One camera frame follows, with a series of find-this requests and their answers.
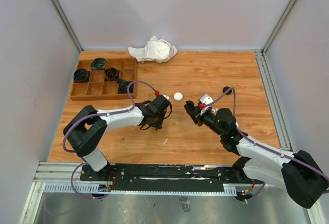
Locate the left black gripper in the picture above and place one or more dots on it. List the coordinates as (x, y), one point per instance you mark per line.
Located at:
(159, 125)

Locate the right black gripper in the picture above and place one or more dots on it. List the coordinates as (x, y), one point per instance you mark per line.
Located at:
(197, 119)

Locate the white round case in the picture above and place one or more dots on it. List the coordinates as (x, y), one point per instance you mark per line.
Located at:
(178, 96)

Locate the black round case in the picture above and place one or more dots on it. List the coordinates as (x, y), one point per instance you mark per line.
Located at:
(189, 105)
(227, 90)

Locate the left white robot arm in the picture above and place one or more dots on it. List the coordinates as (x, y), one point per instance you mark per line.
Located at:
(83, 134)

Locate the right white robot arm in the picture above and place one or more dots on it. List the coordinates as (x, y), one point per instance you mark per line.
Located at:
(296, 173)

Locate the dark coiled band lower right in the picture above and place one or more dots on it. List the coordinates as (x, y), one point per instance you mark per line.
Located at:
(124, 86)

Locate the dark coiled band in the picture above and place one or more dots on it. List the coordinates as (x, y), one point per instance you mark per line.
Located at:
(124, 86)
(111, 74)
(81, 76)
(98, 64)

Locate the dark coiled band middle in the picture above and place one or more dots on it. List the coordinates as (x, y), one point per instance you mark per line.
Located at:
(111, 74)

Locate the wooden compartment tray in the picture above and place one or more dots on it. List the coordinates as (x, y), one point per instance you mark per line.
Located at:
(97, 88)

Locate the crumpled white cloth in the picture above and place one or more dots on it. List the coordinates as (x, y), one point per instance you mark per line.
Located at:
(155, 50)

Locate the dark coiled band top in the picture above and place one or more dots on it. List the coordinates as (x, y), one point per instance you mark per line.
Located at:
(98, 64)

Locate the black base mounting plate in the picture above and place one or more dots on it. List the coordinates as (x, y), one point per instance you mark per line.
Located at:
(165, 177)

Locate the dark coiled band left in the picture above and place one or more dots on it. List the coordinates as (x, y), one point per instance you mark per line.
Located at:
(81, 76)

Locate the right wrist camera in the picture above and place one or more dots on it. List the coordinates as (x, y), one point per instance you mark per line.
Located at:
(204, 103)

